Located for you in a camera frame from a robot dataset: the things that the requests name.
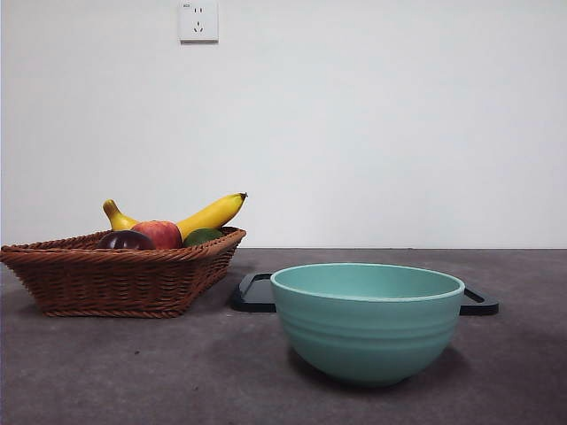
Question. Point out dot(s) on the teal ribbed bowl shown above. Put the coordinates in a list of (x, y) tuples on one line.
[(367, 332)]

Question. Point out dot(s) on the dark purple plum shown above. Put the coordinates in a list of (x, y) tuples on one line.
[(124, 241)]

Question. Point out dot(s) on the yellow banana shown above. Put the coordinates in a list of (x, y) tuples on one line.
[(212, 214)]

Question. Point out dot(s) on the green lime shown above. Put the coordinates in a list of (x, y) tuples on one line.
[(201, 236)]

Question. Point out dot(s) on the dark rectangular tray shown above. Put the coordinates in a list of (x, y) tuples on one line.
[(252, 301)]

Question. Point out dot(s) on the red yellow apple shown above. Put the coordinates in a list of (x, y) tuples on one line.
[(161, 234)]

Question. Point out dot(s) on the brown wicker basket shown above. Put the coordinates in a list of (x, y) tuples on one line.
[(111, 283)]

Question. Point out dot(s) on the white wall power socket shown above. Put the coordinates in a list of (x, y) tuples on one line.
[(199, 22)]

